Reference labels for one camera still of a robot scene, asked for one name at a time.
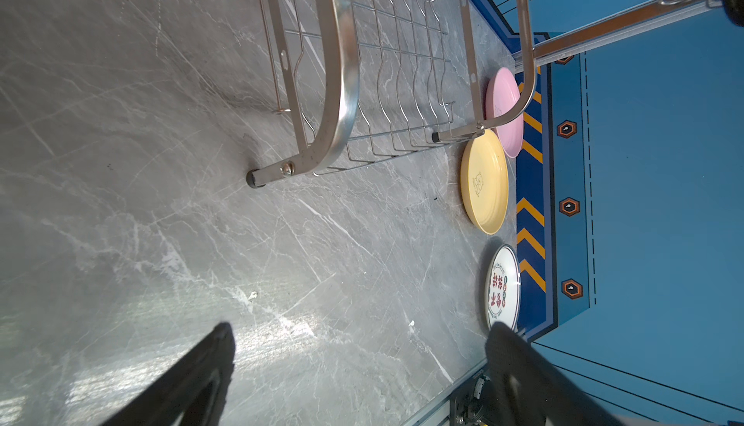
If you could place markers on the pink round plate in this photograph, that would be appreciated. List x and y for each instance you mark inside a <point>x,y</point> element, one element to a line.
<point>501,95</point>

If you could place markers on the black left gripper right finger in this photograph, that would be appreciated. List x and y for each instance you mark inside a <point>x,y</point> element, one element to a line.
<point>528,390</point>

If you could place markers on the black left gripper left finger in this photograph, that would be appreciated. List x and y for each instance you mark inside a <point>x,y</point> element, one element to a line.
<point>192,392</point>

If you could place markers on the white plate red characters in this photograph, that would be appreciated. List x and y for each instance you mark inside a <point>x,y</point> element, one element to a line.
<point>503,289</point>

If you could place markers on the silver wire dish rack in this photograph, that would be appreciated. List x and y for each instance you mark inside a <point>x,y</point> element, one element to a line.
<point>366,81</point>

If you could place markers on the yellow round plate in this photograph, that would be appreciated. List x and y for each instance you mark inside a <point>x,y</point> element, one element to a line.
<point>484,182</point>

